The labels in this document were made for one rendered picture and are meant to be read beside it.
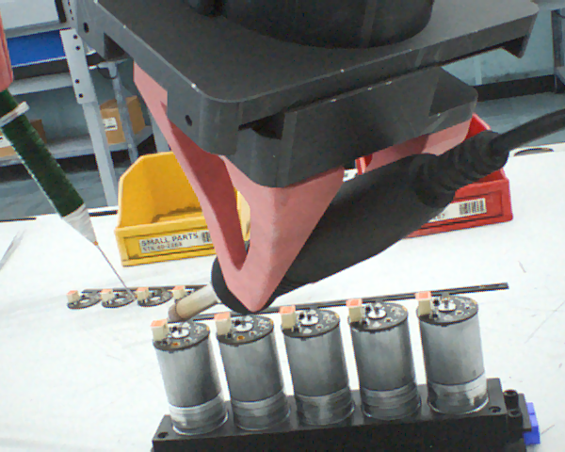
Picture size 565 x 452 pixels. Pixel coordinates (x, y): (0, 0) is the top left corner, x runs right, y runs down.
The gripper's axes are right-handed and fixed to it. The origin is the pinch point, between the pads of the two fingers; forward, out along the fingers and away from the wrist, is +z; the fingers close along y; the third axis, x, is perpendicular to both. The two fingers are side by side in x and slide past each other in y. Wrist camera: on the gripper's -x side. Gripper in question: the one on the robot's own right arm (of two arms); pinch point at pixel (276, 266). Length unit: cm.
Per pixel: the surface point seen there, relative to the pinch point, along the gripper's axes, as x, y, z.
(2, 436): -12.7, 5.4, 19.4
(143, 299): -20.9, -7.7, 23.4
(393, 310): -0.5, -7.2, 6.2
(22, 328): -24.6, -0.5, 25.5
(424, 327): 1.1, -7.4, 5.9
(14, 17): -226, -81, 111
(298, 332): -2.1, -3.7, 7.1
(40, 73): -217, -85, 128
